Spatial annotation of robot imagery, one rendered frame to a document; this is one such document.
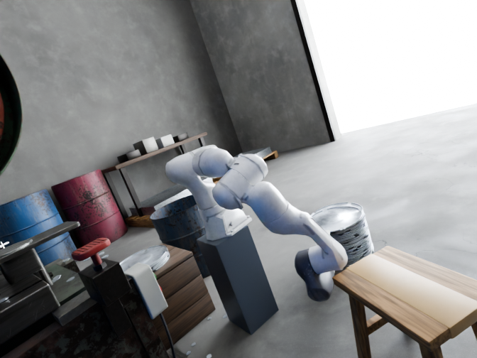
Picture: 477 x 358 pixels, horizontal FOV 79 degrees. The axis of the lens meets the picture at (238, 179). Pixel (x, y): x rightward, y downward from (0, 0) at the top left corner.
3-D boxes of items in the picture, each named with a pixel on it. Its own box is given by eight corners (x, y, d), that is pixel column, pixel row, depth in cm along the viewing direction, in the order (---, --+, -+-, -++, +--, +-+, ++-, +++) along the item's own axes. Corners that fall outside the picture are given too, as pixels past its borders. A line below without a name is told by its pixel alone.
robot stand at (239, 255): (255, 297, 152) (226, 221, 143) (279, 310, 137) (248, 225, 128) (228, 320, 142) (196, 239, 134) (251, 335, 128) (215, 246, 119)
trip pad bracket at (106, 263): (133, 321, 73) (100, 253, 69) (152, 332, 66) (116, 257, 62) (111, 339, 69) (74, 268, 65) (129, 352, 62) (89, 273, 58)
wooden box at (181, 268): (182, 290, 185) (161, 243, 178) (216, 308, 155) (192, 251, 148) (123, 334, 161) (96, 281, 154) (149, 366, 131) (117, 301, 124)
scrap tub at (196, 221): (206, 247, 239) (184, 194, 229) (242, 251, 209) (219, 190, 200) (165, 278, 210) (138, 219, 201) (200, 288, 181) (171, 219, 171)
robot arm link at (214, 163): (192, 160, 104) (211, 159, 88) (223, 132, 109) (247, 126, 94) (223, 200, 110) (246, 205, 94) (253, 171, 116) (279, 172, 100)
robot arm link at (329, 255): (257, 226, 95) (302, 286, 106) (309, 208, 86) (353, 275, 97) (262, 206, 103) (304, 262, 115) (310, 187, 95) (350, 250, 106)
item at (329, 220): (300, 219, 168) (300, 217, 168) (348, 202, 166) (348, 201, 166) (314, 239, 139) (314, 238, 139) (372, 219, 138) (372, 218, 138)
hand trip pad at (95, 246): (113, 265, 67) (99, 236, 66) (125, 268, 63) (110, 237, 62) (84, 283, 63) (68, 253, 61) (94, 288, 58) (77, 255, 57)
